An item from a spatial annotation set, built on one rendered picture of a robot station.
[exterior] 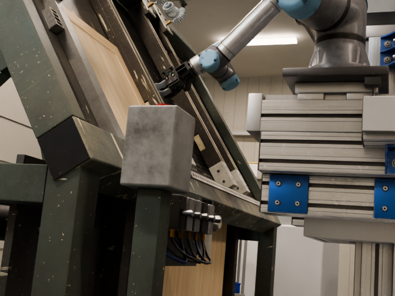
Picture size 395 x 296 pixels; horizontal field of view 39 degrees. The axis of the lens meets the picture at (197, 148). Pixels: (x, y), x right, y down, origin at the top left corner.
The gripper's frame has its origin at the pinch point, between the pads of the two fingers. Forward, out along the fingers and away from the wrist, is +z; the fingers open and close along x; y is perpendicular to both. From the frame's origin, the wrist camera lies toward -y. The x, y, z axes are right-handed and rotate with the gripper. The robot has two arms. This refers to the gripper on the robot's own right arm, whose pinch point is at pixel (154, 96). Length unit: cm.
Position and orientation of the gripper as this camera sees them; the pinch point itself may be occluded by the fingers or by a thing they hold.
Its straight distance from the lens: 225.9
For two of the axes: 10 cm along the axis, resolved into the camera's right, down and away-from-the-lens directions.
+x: 4.3, 8.4, -3.3
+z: -8.4, 5.1, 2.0
